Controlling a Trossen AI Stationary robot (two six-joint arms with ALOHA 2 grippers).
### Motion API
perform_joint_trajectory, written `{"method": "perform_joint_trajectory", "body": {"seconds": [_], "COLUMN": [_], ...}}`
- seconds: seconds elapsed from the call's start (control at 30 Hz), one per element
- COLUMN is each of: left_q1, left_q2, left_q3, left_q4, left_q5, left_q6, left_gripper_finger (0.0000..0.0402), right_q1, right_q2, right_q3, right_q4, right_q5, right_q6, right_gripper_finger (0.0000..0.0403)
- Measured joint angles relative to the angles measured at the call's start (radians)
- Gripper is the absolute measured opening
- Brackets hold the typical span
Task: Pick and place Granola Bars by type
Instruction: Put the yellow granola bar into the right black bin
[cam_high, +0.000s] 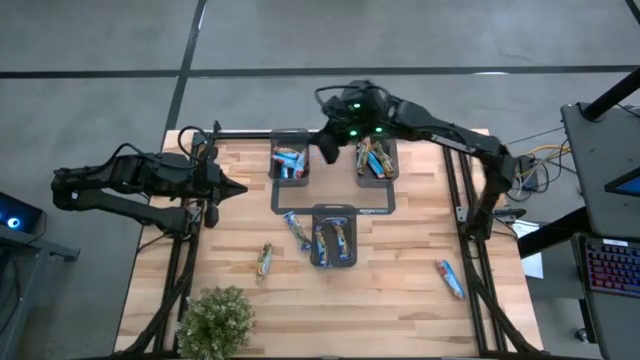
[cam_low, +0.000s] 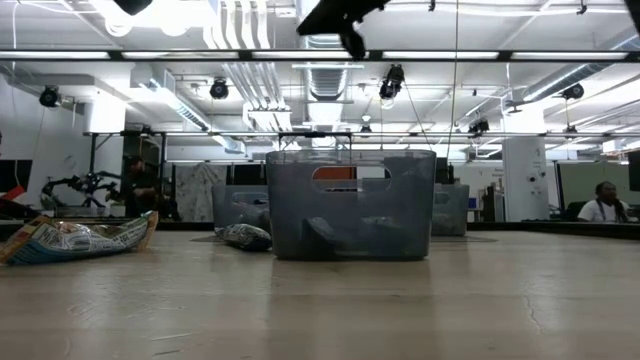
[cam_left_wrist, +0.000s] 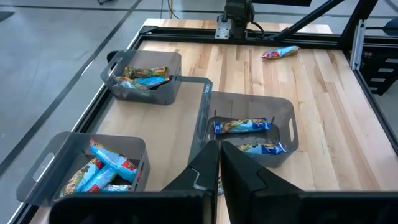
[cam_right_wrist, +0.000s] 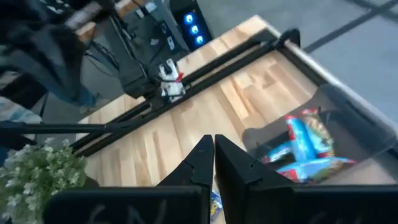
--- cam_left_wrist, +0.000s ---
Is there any light blue granola bar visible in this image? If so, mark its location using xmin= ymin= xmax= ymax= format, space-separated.
xmin=99 ymin=183 xmax=133 ymax=193
xmin=133 ymin=75 xmax=170 ymax=90

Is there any translucent dark-bordered baking mat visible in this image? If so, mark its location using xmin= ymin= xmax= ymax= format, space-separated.
xmin=90 ymin=75 xmax=214 ymax=192

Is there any grey translucent plastic bin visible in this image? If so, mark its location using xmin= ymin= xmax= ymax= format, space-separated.
xmin=203 ymin=91 xmax=300 ymax=169
xmin=16 ymin=131 xmax=152 ymax=207
xmin=99 ymin=49 xmax=183 ymax=106

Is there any yellow-green granola bar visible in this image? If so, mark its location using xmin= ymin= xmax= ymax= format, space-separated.
xmin=123 ymin=65 xmax=171 ymax=79

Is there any white patterned snack bag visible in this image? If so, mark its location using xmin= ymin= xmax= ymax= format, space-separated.
xmin=113 ymin=76 xmax=149 ymax=91

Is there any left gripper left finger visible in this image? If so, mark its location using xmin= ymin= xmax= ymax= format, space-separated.
xmin=162 ymin=139 xmax=220 ymax=191

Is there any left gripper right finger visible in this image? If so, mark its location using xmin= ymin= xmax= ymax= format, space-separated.
xmin=220 ymin=141 xmax=302 ymax=224

